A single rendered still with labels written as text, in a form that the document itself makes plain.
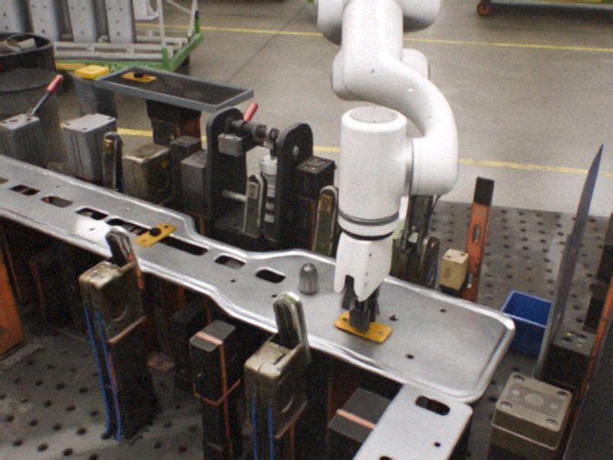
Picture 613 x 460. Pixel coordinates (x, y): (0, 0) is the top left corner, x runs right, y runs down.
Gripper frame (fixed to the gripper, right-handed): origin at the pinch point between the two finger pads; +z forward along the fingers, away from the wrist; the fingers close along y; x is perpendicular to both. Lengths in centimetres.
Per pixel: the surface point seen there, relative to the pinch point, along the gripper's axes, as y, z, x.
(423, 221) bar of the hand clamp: -18.5, -7.4, 1.5
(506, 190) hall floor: -263, 103, -40
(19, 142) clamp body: -19, 1, -102
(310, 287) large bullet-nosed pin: -3.8, 1.7, -11.5
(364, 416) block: 14.3, 5.0, 7.7
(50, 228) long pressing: 3, 3, -66
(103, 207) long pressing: -8, 3, -63
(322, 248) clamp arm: -18.1, 3.8, -17.5
